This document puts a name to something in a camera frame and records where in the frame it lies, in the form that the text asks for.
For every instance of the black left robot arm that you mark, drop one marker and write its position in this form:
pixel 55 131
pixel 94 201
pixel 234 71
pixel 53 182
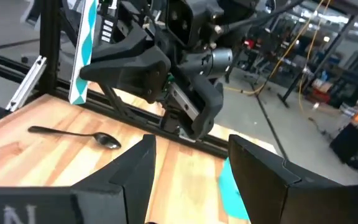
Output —
pixel 191 18

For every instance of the all-metal spoon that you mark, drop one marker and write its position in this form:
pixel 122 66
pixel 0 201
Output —
pixel 107 140

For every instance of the silver aluminium extrusion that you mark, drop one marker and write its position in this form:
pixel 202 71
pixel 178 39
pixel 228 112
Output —
pixel 26 84

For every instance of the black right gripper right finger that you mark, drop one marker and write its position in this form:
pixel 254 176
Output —
pixel 275 199

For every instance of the black computer with blue light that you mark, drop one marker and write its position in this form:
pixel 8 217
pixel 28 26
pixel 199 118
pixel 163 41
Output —
pixel 350 146

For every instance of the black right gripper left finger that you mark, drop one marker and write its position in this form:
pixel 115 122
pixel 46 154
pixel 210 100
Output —
pixel 110 202

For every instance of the teal plastic bin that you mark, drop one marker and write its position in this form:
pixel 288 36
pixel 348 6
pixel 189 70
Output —
pixel 232 193

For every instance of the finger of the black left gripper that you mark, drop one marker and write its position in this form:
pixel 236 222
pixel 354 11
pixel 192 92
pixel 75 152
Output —
pixel 129 46
pixel 135 74

